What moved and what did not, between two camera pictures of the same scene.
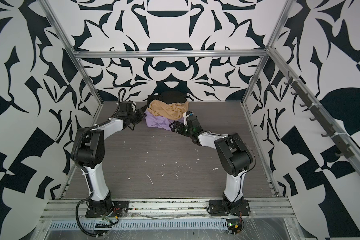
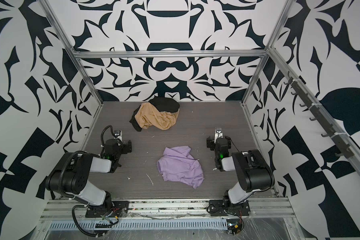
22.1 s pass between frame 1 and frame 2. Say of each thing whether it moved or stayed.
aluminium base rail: stayed
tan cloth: moved
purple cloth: moved
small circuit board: stayed
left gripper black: moved
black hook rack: stayed
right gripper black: moved
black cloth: moved
